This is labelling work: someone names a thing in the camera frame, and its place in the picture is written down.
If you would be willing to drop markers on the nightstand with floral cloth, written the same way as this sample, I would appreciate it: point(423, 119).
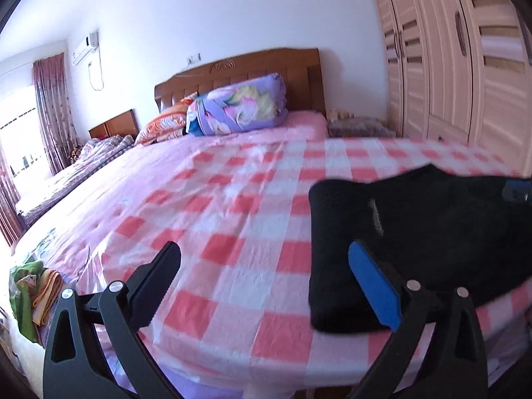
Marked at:
point(357, 126)

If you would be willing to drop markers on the red patterned curtain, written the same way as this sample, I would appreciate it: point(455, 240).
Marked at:
point(54, 116)
point(9, 199)

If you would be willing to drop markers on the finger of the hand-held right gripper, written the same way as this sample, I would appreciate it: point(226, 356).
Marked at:
point(517, 191)

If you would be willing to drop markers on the folded purple printed quilt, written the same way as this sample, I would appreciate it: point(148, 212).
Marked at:
point(237, 106)

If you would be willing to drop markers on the wall socket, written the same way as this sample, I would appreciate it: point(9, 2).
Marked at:
point(193, 58)

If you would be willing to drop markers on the orange patterned pillow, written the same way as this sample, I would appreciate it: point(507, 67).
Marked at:
point(164, 126)

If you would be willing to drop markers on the light wooden wardrobe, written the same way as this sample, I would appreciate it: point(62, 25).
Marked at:
point(453, 62)

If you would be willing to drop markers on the bed with pink checked sheet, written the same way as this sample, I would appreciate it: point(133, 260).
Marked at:
point(232, 199)

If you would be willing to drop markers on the white air conditioner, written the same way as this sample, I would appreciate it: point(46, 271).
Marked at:
point(86, 48)

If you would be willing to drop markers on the wooden carved headboard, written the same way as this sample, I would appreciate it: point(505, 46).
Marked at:
point(299, 79)

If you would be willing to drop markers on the pile of colourful clothes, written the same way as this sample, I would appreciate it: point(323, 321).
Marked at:
point(37, 295)

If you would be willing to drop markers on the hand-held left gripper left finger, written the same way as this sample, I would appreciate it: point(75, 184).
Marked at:
point(160, 272)

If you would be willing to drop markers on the small wooden headboard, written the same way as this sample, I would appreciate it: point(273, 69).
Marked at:
point(116, 126)

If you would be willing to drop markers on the bed with floral cover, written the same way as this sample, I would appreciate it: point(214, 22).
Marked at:
point(70, 174)

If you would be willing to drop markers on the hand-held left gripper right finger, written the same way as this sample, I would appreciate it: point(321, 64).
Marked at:
point(370, 274)

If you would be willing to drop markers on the black pants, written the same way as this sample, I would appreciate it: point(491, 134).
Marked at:
point(432, 232)

